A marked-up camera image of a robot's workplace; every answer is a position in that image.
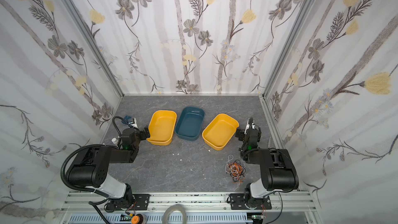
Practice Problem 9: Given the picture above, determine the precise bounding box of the orange cable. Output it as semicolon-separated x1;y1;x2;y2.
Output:
226;160;246;183

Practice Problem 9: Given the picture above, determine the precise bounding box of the white cable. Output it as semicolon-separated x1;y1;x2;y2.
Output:
225;155;240;178

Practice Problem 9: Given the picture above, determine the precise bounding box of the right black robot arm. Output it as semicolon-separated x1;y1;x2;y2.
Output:
235;124;299;209

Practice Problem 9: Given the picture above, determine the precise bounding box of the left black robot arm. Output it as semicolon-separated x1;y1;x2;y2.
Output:
60;126;150;213

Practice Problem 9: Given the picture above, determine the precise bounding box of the small blue object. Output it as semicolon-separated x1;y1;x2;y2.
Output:
123;116;134;124

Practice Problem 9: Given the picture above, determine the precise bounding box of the left yellow plastic bin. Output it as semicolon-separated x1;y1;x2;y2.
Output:
147;110;177;146

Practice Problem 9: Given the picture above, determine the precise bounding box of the yellow plastic bin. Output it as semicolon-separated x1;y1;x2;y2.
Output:
147;110;177;146
202;114;239;151

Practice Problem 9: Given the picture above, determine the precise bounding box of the right yellow plastic bin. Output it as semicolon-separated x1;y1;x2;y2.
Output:
202;114;239;151

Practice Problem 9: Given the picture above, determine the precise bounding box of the teal plastic bin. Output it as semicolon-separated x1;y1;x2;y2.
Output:
175;106;205;141

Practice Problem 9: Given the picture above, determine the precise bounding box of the tape roll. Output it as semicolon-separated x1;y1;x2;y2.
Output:
162;204;188;224

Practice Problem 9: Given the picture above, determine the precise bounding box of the orange button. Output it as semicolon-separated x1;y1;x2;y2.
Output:
131;214;144;224

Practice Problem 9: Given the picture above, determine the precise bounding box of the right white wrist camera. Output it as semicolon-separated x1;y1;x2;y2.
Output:
245;121;261;134

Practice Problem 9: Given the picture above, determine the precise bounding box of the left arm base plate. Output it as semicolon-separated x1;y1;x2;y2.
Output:
104;194;150;213

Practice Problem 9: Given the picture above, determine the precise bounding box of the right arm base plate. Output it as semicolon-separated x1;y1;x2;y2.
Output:
227;194;272;211

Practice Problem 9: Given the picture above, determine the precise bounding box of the aluminium frame rail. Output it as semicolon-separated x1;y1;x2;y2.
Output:
58;191;319;224

